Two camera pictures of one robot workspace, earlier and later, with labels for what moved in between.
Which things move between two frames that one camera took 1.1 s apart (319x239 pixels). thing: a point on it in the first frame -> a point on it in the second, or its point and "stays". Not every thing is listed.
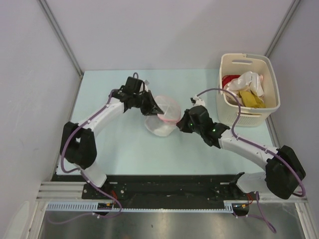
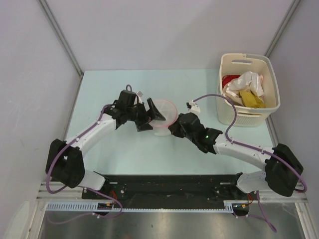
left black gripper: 151,103 -> 145,119
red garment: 227,78 stays
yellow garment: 251,101 stays
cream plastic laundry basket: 253,77 stays
